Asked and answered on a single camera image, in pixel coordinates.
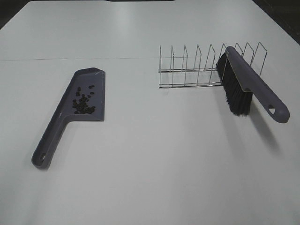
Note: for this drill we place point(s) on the purple hand brush black bristles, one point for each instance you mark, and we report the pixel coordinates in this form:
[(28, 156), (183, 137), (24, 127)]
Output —
[(241, 83)]

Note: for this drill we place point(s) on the chrome wire dish rack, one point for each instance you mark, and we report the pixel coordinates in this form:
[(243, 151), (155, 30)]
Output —
[(199, 69)]

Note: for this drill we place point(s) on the pile of coffee beans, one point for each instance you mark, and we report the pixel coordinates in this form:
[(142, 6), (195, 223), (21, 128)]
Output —
[(80, 103)]

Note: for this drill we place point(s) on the purple plastic dustpan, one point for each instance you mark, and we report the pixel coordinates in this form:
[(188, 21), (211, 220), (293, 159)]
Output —
[(64, 113)]

